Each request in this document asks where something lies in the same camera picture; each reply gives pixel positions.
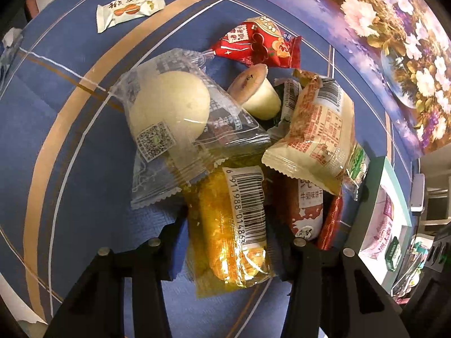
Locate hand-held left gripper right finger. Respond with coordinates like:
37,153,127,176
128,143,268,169
267,217,403,338

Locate beige pudding cup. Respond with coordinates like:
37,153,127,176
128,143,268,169
226,64,282,119

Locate red white biscuit packet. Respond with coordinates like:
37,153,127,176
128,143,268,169
277,176,325,243

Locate beige red print snack packet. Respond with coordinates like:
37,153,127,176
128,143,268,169
261,70,356,196

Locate small red snack packet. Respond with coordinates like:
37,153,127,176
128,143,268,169
317,194,344,250

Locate red gold print snack packet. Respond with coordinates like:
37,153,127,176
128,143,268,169
210,17,302,69

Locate green rice cracker packet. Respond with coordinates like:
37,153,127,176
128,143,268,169
345,144,370,201

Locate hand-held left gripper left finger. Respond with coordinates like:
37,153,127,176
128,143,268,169
44,213,190,338

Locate dark green box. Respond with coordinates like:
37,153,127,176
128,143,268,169
384,237,404,272

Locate white power strip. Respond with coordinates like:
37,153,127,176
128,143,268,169
410,174,426,212

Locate clear plastic container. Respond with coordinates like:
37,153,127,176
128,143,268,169
0,28,23,81

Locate white peanut candy packet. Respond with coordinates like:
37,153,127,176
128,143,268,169
96,0,166,34

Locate yellow barcode snack packet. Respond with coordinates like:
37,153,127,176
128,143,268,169
187,164,275,296

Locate clear round bun packet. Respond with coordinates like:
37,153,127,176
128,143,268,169
111,48,272,210

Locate white tray with teal rim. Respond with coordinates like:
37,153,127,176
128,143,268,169
357,155,414,273

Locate floral painting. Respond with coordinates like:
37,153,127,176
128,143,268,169
265,0,451,155

